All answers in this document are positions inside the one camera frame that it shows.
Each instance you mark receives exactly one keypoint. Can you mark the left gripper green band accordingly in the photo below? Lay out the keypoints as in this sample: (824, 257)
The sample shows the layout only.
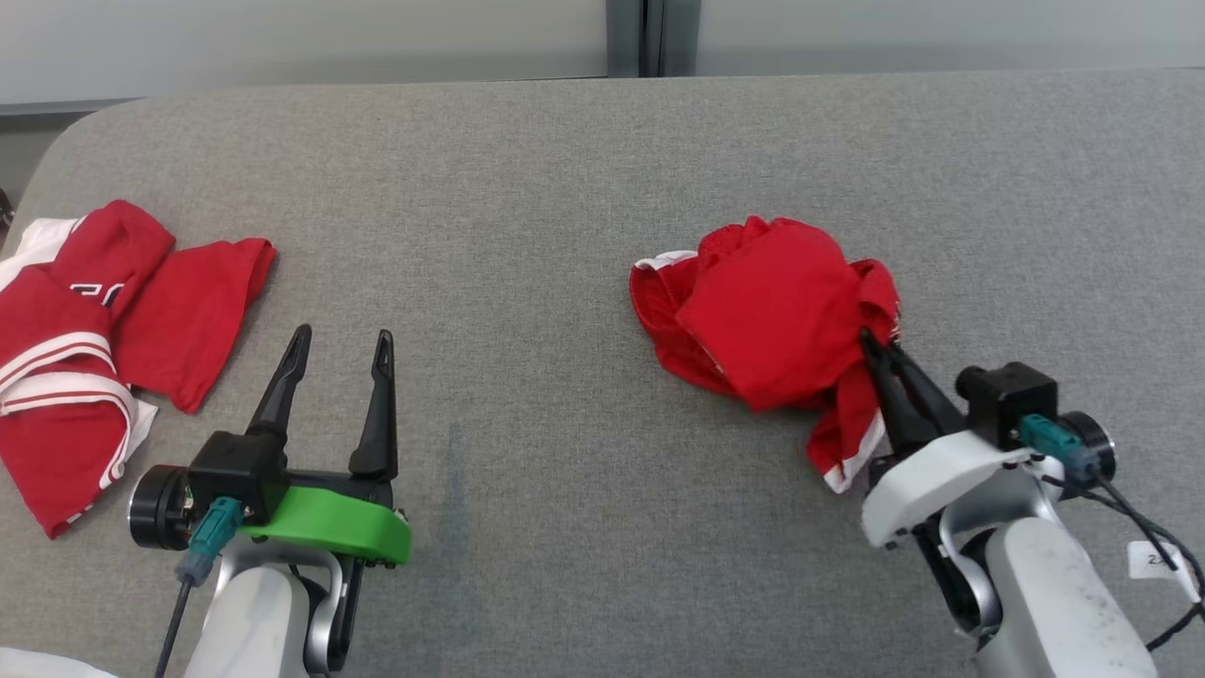
(329, 527)

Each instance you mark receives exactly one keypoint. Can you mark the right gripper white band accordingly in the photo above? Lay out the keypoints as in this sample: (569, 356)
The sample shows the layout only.
(927, 485)

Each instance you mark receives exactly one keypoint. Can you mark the red garment with white trim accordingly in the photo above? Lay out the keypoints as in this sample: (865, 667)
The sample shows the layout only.
(772, 301)

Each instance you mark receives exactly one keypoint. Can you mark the plain red garment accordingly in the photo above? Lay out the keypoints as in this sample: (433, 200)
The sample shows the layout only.
(188, 320)

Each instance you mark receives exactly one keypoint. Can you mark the red white striped jersey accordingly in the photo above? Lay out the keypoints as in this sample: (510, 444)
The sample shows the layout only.
(47, 443)

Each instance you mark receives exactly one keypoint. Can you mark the grey fabric sofa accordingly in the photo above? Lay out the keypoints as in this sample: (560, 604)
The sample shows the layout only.
(565, 235)

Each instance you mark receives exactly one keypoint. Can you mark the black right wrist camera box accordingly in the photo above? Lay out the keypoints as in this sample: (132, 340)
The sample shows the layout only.
(1012, 400)

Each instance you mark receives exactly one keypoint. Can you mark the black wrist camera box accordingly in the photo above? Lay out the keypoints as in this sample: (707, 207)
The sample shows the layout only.
(1012, 400)
(231, 471)

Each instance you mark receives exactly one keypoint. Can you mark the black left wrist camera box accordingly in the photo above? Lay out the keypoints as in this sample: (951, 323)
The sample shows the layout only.
(231, 471)

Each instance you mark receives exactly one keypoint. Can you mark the grey wall partition post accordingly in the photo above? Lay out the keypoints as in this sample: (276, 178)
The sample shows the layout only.
(626, 38)

